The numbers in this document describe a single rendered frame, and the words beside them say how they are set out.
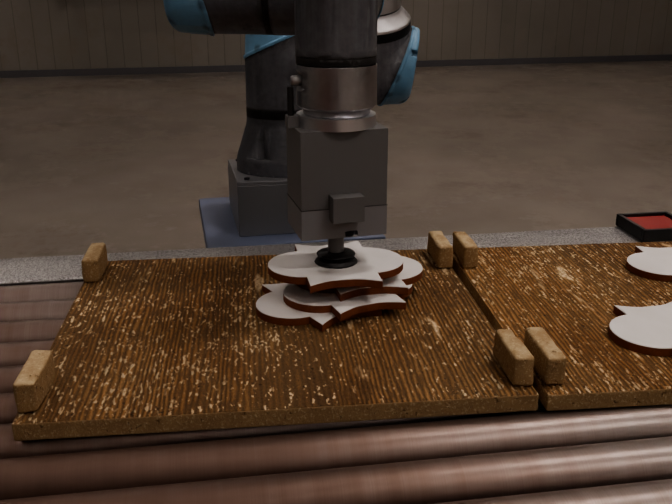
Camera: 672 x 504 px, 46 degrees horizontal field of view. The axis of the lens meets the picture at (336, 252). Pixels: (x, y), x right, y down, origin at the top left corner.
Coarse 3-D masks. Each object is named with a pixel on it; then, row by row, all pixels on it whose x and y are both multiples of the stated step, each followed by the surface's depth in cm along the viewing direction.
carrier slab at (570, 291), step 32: (480, 256) 94; (512, 256) 94; (544, 256) 94; (576, 256) 94; (608, 256) 94; (480, 288) 84; (512, 288) 84; (544, 288) 84; (576, 288) 84; (608, 288) 84; (640, 288) 84; (512, 320) 77; (544, 320) 77; (576, 320) 77; (608, 320) 77; (576, 352) 70; (608, 352) 70; (544, 384) 65; (576, 384) 65; (608, 384) 65; (640, 384) 65
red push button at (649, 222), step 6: (642, 216) 111; (648, 216) 111; (654, 216) 111; (660, 216) 111; (636, 222) 108; (642, 222) 108; (648, 222) 108; (654, 222) 108; (660, 222) 108; (666, 222) 108; (648, 228) 106; (654, 228) 106
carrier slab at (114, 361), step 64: (256, 256) 94; (64, 320) 77; (128, 320) 77; (192, 320) 77; (256, 320) 77; (384, 320) 77; (448, 320) 77; (64, 384) 65; (128, 384) 65; (192, 384) 65; (256, 384) 65; (320, 384) 65; (384, 384) 65; (448, 384) 65; (512, 384) 65
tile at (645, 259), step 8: (640, 248) 94; (648, 248) 94; (656, 248) 94; (664, 248) 94; (632, 256) 91; (640, 256) 91; (648, 256) 91; (656, 256) 91; (664, 256) 91; (632, 264) 89; (640, 264) 89; (648, 264) 89; (656, 264) 89; (664, 264) 89; (632, 272) 88; (640, 272) 87; (648, 272) 87; (656, 272) 86; (664, 272) 86; (656, 280) 86; (664, 280) 86
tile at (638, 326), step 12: (624, 312) 76; (636, 312) 76; (648, 312) 76; (660, 312) 76; (612, 324) 74; (624, 324) 74; (636, 324) 74; (648, 324) 74; (660, 324) 74; (612, 336) 73; (624, 336) 72; (636, 336) 72; (648, 336) 72; (660, 336) 72; (636, 348) 70; (648, 348) 70; (660, 348) 69
